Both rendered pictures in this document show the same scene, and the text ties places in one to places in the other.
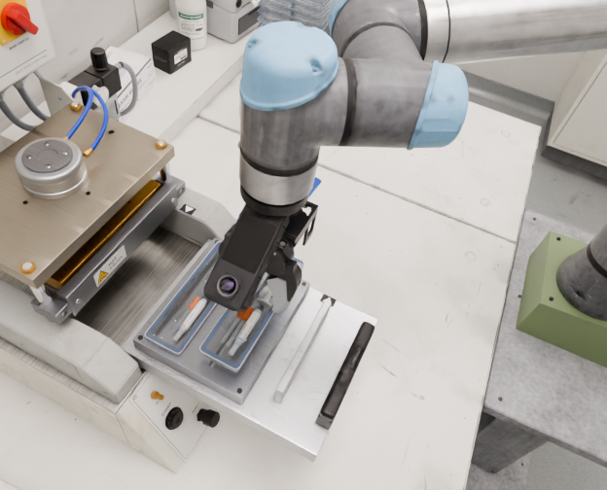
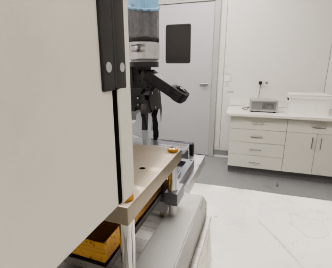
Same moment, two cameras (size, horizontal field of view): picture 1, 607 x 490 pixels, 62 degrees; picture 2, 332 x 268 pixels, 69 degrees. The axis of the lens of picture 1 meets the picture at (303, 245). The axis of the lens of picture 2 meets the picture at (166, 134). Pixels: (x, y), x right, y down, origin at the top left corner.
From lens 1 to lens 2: 0.81 m
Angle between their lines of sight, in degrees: 77
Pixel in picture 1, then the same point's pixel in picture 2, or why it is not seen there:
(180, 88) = not seen: outside the picture
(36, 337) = (191, 216)
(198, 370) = (185, 168)
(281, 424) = (197, 161)
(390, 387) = not seen: hidden behind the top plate
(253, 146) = (156, 30)
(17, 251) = (159, 156)
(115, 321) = (149, 229)
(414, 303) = not seen: hidden behind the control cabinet
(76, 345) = (190, 200)
